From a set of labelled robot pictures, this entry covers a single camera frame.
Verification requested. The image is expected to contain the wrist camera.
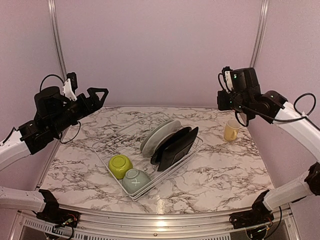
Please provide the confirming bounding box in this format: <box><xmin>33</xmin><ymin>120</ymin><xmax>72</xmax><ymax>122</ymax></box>
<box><xmin>62</xmin><ymin>72</ymin><xmax>78</xmax><ymax>102</ymax></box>
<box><xmin>221</xmin><ymin>66</ymin><xmax>233</xmax><ymax>92</ymax></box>

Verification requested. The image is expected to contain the yellow ceramic mug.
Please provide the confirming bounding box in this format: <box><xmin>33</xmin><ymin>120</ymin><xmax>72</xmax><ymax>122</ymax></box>
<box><xmin>223</xmin><ymin>119</ymin><xmax>241</xmax><ymax>142</ymax></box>

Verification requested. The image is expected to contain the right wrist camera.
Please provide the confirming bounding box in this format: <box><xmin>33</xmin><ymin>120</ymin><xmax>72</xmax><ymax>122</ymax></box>
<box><xmin>221</xmin><ymin>66</ymin><xmax>233</xmax><ymax>92</ymax></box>

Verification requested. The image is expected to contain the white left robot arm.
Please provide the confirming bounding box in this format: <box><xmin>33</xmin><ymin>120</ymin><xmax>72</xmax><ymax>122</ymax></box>
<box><xmin>0</xmin><ymin>86</ymin><xmax>109</xmax><ymax>223</ymax></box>

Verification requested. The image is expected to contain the pale grey-green bowl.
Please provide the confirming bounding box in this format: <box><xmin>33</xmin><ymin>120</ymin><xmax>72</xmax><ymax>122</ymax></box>
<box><xmin>122</xmin><ymin>168</ymin><xmax>151</xmax><ymax>194</ymax></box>

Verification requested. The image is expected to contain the aluminium corner post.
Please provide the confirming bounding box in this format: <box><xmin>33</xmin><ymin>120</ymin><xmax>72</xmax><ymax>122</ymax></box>
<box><xmin>47</xmin><ymin>0</ymin><xmax>67</xmax><ymax>78</ymax></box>
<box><xmin>249</xmin><ymin>0</ymin><xmax>270</xmax><ymax>68</ymax></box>

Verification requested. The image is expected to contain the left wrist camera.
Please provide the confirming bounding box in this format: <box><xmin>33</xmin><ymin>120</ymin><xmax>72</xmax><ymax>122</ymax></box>
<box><xmin>62</xmin><ymin>72</ymin><xmax>78</xmax><ymax>102</ymax></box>

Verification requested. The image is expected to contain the grey floral plate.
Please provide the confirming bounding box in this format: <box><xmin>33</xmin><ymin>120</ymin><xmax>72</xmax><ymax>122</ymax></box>
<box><xmin>140</xmin><ymin>120</ymin><xmax>181</xmax><ymax>157</ymax></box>

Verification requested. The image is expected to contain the right aluminium corner post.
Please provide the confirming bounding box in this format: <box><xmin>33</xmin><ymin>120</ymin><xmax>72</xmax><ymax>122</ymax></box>
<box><xmin>249</xmin><ymin>0</ymin><xmax>270</xmax><ymax>68</ymax></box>

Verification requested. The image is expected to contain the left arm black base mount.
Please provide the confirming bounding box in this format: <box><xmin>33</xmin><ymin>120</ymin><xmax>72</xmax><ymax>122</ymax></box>
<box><xmin>36</xmin><ymin>189</ymin><xmax>80</xmax><ymax>228</ymax></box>

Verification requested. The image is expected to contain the black square plate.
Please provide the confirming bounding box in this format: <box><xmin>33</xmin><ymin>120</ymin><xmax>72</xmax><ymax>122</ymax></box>
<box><xmin>151</xmin><ymin>126</ymin><xmax>199</xmax><ymax>172</ymax></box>

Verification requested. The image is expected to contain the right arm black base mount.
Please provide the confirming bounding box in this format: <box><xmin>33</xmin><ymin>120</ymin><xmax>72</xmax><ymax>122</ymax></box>
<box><xmin>229</xmin><ymin>190</ymin><xmax>275</xmax><ymax>229</ymax></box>

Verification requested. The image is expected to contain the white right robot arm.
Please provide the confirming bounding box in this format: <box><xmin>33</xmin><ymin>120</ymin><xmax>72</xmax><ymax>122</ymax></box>
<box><xmin>217</xmin><ymin>66</ymin><xmax>320</xmax><ymax>224</ymax></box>

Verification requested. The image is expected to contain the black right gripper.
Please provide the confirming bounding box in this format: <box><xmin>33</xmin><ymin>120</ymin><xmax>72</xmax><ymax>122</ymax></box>
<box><xmin>218</xmin><ymin>88</ymin><xmax>253</xmax><ymax>115</ymax></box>

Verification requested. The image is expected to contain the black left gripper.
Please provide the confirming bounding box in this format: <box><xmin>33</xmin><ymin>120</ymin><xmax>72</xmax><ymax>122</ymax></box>
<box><xmin>49</xmin><ymin>86</ymin><xmax>108</xmax><ymax>135</ymax></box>

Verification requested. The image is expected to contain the lime green bowl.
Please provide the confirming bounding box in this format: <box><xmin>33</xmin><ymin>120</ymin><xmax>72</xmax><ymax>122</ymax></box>
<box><xmin>108</xmin><ymin>154</ymin><xmax>133</xmax><ymax>180</ymax></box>

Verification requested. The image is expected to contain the white wire dish rack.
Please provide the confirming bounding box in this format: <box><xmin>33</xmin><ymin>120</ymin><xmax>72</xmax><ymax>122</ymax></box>
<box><xmin>92</xmin><ymin>111</ymin><xmax>204</xmax><ymax>202</ymax></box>

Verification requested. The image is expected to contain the left aluminium corner post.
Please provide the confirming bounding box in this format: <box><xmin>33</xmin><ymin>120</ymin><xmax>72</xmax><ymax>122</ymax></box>
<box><xmin>47</xmin><ymin>0</ymin><xmax>67</xmax><ymax>78</ymax></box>

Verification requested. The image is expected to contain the aluminium front frame rail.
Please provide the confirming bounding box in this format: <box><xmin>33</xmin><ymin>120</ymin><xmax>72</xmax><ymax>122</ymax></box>
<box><xmin>9</xmin><ymin>203</ymin><xmax>301</xmax><ymax>240</ymax></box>

